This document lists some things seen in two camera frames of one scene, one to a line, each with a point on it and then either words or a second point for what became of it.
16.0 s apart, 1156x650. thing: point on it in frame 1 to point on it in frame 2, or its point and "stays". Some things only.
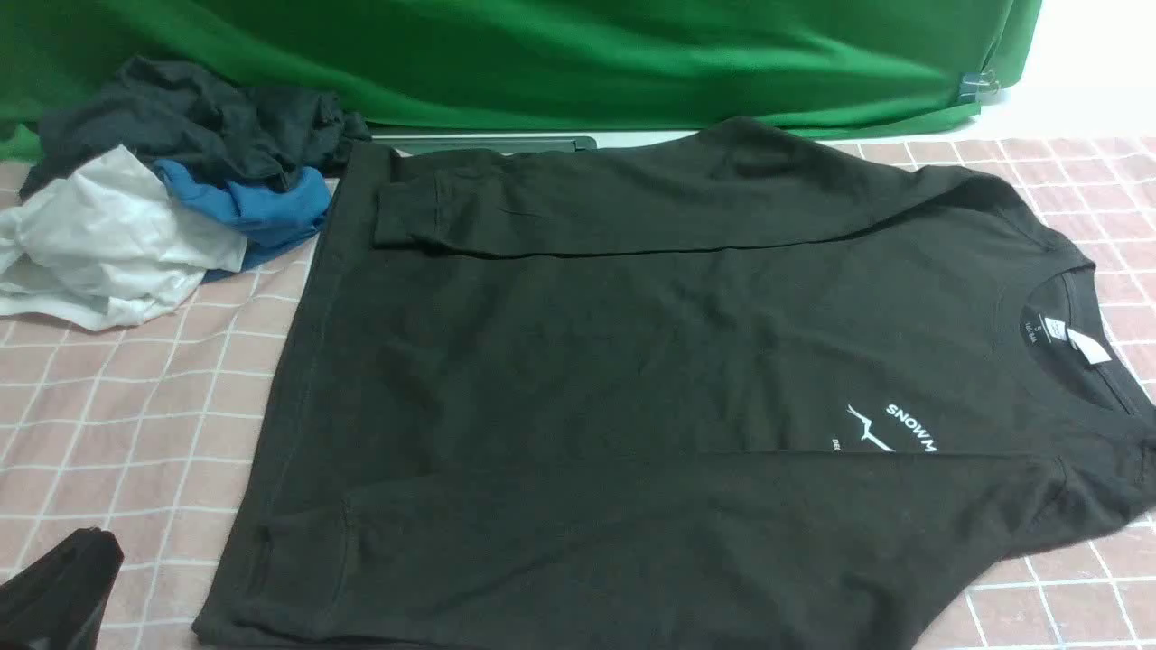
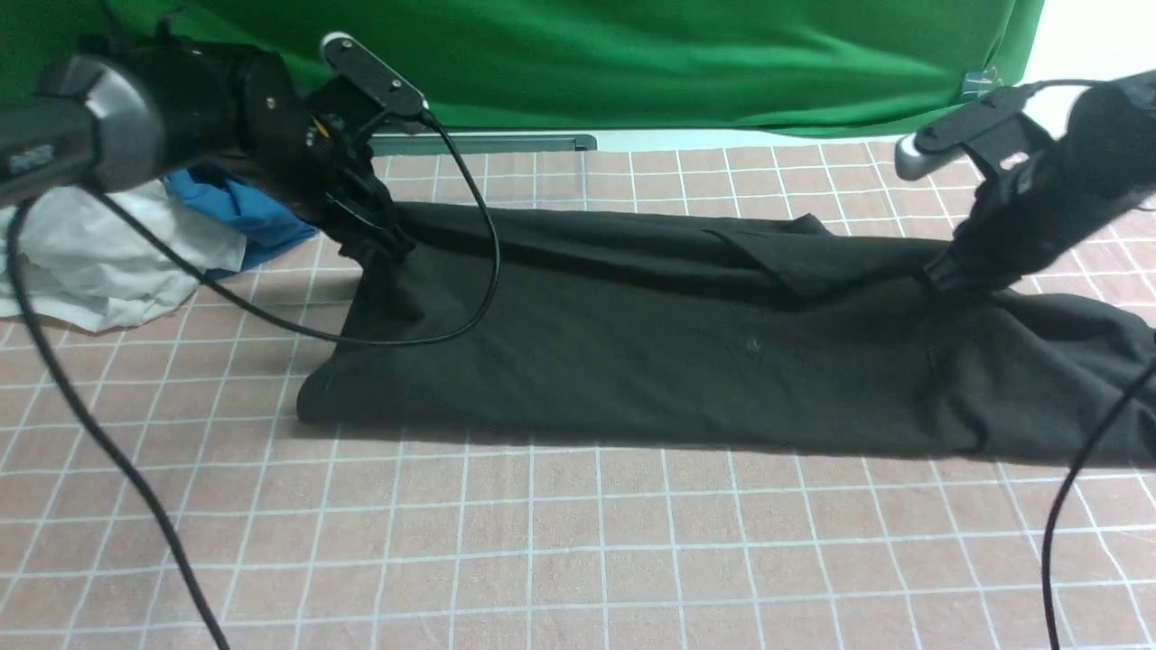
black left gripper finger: (56, 602) to (371, 236)
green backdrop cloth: (506, 66) stays
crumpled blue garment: (266, 218) stays
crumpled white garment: (108, 247) stays
